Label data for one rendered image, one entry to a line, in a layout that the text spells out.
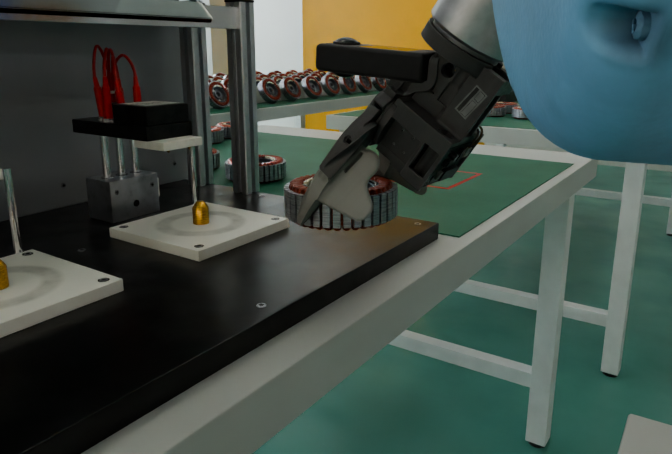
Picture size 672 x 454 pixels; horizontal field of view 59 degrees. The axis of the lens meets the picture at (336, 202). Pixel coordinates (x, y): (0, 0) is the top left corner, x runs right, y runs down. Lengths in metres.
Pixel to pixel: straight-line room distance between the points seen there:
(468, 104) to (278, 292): 0.23
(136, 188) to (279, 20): 6.43
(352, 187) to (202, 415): 0.22
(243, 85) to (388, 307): 0.43
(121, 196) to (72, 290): 0.26
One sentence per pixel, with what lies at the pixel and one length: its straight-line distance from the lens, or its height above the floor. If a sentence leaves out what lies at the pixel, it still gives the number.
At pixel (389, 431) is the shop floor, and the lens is 1.71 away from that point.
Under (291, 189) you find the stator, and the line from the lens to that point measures 0.57.
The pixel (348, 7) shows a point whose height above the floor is 1.27.
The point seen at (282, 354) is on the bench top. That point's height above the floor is 0.75.
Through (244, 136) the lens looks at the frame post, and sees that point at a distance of 0.90.
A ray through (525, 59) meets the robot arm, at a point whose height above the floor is 0.98.
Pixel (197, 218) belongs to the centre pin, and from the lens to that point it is 0.73.
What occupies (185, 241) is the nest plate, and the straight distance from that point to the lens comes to 0.67.
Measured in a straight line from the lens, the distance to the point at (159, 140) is 0.73.
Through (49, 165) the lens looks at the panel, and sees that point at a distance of 0.90.
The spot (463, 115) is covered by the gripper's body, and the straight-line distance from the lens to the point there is 0.50.
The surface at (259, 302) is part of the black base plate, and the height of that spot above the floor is 0.77.
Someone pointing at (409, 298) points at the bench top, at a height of 0.73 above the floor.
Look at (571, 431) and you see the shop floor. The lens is 1.81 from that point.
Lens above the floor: 0.98
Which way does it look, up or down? 14 degrees down
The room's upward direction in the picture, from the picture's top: straight up
